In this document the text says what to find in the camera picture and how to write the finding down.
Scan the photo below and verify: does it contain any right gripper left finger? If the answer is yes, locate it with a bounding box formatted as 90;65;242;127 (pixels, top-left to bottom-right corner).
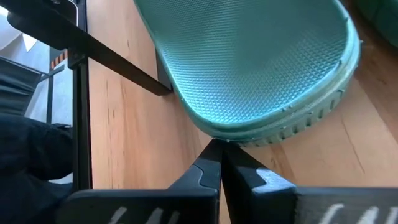
55;139;223;224

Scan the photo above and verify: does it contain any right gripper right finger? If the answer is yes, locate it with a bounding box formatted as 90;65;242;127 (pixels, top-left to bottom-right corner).
222;142;398;224

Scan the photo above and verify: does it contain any green rubber slide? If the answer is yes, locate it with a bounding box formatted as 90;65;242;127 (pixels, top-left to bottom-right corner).
133;0;362;147
354;0;398;47

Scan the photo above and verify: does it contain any wooden shelf with black feet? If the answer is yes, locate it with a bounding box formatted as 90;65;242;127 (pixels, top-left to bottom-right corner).
6;0;174;96

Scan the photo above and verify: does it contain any black office chair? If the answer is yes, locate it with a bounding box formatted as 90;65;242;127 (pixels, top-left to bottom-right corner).
0;113;75;224

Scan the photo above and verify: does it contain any orange black striped tape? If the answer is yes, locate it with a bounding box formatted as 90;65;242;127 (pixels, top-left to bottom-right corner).
50;50;68;70

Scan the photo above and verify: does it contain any black aluminium table frame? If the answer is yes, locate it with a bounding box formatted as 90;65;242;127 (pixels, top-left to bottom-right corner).
67;0;93;190

